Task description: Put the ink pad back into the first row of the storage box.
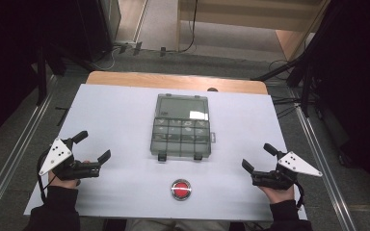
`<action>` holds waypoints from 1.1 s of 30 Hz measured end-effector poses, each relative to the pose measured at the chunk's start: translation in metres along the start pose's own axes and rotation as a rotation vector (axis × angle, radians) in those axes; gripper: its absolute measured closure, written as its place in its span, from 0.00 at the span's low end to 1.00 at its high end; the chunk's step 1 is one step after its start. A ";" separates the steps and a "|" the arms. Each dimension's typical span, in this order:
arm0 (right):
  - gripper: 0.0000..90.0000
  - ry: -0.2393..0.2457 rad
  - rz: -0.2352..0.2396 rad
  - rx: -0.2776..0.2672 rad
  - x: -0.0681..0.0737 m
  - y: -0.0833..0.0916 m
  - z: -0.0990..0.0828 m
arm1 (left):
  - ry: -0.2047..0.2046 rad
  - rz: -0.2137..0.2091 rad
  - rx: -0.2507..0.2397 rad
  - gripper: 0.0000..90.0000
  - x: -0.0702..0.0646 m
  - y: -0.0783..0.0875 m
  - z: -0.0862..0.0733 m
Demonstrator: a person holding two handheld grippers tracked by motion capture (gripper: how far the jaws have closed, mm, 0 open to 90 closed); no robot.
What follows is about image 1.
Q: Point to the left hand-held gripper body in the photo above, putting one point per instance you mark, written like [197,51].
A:
[65,166]

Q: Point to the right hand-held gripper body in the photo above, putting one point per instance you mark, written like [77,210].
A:
[279,179]

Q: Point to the red round button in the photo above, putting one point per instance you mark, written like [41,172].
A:
[181,190]

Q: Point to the clear grey compartment organizer box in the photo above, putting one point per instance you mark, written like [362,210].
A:
[180,134]

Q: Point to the person's right hand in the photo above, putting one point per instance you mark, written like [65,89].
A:
[281,195]

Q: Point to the person's left hand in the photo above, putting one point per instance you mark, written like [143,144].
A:
[61,184]

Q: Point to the white table cover sheet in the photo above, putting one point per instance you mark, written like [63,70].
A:
[122,122]

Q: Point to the black tripod stand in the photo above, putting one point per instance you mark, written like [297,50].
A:
[303,73]

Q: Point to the wooden table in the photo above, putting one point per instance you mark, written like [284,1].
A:
[173,81]

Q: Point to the dark curtain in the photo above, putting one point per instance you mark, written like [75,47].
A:
[9,57]
[356,80]

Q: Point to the black angle bracket on floor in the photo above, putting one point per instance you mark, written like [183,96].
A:
[62,114]

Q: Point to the metal floor rail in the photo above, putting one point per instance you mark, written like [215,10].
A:
[324,166]
[9,166]

